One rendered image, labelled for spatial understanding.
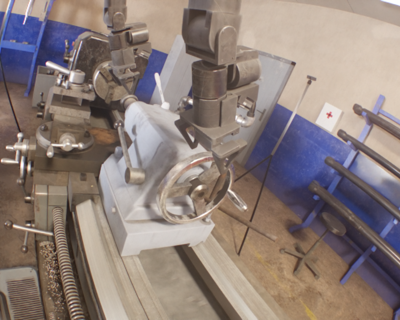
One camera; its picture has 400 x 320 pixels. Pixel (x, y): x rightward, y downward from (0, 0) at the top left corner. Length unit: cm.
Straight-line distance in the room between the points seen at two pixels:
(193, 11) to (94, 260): 61
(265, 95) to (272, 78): 33
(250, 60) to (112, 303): 59
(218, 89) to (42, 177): 72
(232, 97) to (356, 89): 335
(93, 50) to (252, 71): 134
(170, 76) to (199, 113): 459
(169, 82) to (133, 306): 467
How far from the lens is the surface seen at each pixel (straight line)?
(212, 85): 35
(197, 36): 33
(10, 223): 96
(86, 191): 80
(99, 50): 164
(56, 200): 91
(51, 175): 90
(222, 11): 32
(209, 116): 38
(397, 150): 340
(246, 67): 39
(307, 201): 369
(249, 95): 44
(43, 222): 99
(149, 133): 68
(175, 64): 495
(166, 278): 83
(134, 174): 61
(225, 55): 33
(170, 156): 57
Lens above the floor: 137
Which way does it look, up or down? 22 degrees down
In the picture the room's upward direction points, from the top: 25 degrees clockwise
